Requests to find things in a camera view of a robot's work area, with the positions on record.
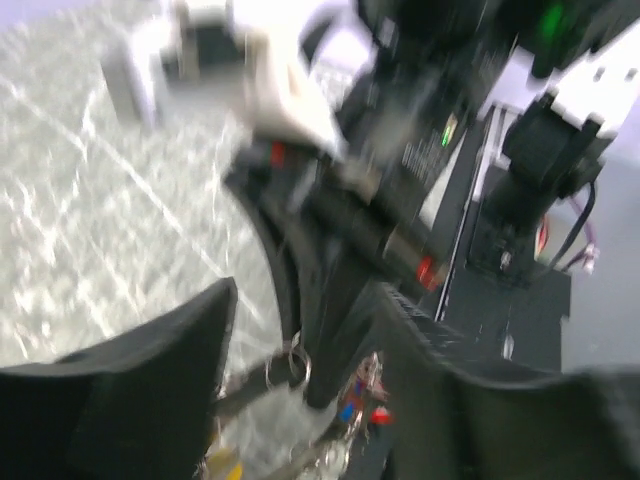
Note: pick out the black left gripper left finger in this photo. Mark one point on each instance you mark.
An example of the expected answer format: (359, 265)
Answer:
(138, 406)

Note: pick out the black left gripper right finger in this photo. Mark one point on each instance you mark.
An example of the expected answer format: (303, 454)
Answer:
(460, 415)

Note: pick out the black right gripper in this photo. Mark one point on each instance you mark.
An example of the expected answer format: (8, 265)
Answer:
(403, 124)

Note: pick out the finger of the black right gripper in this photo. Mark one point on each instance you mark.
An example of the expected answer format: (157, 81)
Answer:
(335, 312)

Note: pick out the red key tag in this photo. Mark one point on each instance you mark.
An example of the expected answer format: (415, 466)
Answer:
(381, 416)

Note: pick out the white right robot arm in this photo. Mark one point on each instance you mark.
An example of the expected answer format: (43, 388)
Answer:
(476, 117)

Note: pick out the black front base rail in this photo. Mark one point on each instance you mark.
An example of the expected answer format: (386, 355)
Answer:
(519, 323)

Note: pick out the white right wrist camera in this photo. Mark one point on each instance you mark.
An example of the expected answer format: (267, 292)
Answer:
(195, 55)

